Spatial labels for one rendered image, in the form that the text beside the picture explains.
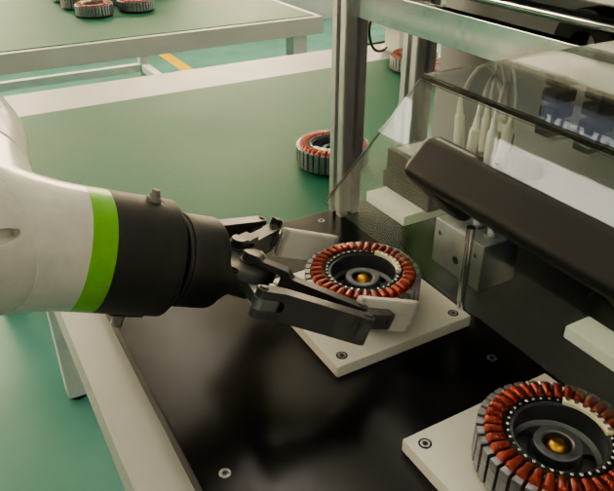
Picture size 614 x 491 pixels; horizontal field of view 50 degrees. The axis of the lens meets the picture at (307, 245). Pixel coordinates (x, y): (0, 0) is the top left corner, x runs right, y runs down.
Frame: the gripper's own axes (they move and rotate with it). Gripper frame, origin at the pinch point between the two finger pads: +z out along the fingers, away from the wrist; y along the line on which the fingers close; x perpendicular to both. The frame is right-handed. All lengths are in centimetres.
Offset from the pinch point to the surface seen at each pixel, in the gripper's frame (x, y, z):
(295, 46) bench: 13, -136, 68
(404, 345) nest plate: -2.6, 7.5, 1.0
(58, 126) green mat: -11, -74, -11
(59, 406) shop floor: -84, -90, 9
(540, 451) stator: -0.4, 24.2, -1.5
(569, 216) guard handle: 17.6, 32.2, -24.0
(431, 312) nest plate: -0.3, 5.2, 5.3
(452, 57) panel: 22.8, -18.5, 17.6
